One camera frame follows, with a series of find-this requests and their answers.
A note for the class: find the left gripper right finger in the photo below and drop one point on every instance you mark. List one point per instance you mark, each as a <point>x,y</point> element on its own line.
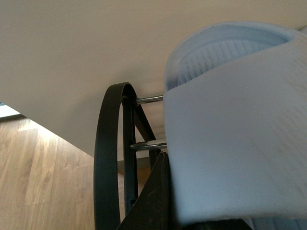
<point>231,224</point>

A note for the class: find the black metal shoe rack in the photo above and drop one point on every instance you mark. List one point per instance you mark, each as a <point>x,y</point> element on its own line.
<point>119,99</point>

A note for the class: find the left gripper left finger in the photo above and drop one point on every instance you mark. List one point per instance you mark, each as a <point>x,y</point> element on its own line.
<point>151,211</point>

